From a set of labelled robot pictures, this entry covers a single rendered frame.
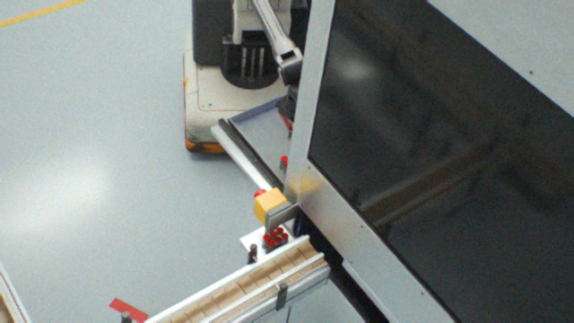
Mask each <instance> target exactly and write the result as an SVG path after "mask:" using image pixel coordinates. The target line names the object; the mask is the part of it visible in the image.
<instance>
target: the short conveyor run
mask: <svg viewBox="0 0 574 323"><path fill-rule="evenodd" d="M249 250H250V251H249V253H248V265H247V266H244V267H243V268H241V269H240V270H238V271H236V272H235V273H234V274H232V275H227V276H226V277H224V278H223V279H221V280H219V281H217V282H216V283H215V284H212V285H210V286H208V287H207V288H205V289H203V290H202V291H200V292H198V293H197V294H195V295H191V296H190V297H188V298H186V299H185V300H183V301H181V302H179V303H177V304H176V305H174V306H173V307H171V308H169V309H167V310H165V311H163V312H162V313H160V314H157V315H155V316H154V317H152V318H150V319H147V320H146V321H145V322H143V323H263V322H265V321H266V320H268V319H270V318H271V317H273V316H274V315H277V314H278V313H280V312H282V311H283V310H286V309H287V308H289V307H290V306H291V305H293V304H295V302H297V301H299V300H301V299H303V298H304V297H306V296H308V295H311V294H312V293H313V292H315V291H316V290H318V289H320V288H321V287H323V286H325V285H327V281H328V278H329V276H330V272H331V267H330V265H328V264H327V262H326V261H325V260H324V259H323V257H324V255H323V253H320V254H318V253H317V252H316V251H315V249H314V247H313V246H312V245H311V244H310V243H309V236H303V235H302V236H299V237H297V238H296V239H295V240H292V241H290V242H288V243H287V244H285V245H283V246H281V247H280V248H278V249H276V250H275V251H273V252H271V253H270V254H268V255H266V256H262V257H261V258H257V245H256V243H252V244H250V246H249ZM278 267H279V268H278ZM281 271H282V272H281ZM268 276H269V277H268ZM121 319H122V320H121V323H133V321H132V318H131V316H130V313H129V312H126V311H125V312H123V313H122V314H121Z"/></svg>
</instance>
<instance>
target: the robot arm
mask: <svg viewBox="0 0 574 323"><path fill-rule="evenodd" d="M249 2H250V3H251V5H252V7H253V9H254V11H255V13H256V17H257V19H258V20H259V22H260V24H261V26H262V28H263V30H264V32H265V35H266V36H267V37H268V39H269V41H270V43H271V45H272V48H273V53H274V58H275V62H276V64H277V65H278V67H277V71H278V74H279V76H280V78H281V80H282V82H283V85H284V86H285V87H286V86H288V92H287V95H286V96H283V97H282V98H281V99H279V100H278V101H277V102H276V103H275V107H278V113H279V116H280V117H281V119H282V120H283V122H284V124H285V125H286V127H287V129H288V130H289V129H290V127H292V130H293V128H294V121H295V109H296V104H297V98H298V92H299V86H300V76H301V69H302V64H303V58H304V57H303V56H302V54H301V53H300V50H299V48H296V47H295V43H294V41H293V40H291V38H290V37H288V35H287V34H286V32H285V31H284V29H283V26H282V25H281V23H280V21H279V19H278V17H276V15H275V11H274V8H273V7H272V5H271V3H270V1H269V0H249ZM287 118H288V119H289V120H290V121H291V122H290V124H289V121H288V119H287Z"/></svg>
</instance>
